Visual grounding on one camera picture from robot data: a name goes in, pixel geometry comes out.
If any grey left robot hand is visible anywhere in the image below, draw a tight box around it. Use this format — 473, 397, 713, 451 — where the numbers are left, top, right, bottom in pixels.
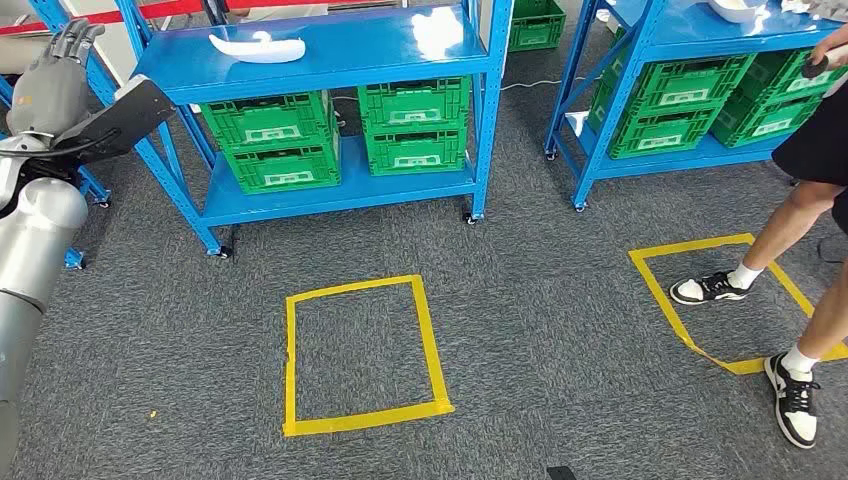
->
5, 18, 107, 140

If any standing person's hand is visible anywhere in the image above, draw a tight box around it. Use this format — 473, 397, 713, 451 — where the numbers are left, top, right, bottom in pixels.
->
809, 26, 848, 68

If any white moulded plastic part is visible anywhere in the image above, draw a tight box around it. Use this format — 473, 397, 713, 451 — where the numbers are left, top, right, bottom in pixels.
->
706, 0, 770, 25
208, 30, 307, 66

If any pale grey moulded part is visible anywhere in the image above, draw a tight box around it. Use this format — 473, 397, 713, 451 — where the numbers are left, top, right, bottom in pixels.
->
780, 0, 848, 22

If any red barrier belt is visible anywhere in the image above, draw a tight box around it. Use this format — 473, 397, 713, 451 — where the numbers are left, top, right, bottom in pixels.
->
0, 0, 399, 38

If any standing person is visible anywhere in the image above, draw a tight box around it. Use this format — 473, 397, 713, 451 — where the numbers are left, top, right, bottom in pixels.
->
669, 26, 848, 452

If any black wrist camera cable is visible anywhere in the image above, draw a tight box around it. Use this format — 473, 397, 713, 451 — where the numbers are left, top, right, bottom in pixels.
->
0, 129, 123, 161

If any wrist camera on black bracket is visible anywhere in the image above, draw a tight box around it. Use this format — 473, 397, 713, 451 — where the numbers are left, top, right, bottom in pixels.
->
51, 74, 179, 166

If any white floor cable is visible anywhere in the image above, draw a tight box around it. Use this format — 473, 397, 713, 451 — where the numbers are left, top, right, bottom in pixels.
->
500, 74, 584, 92

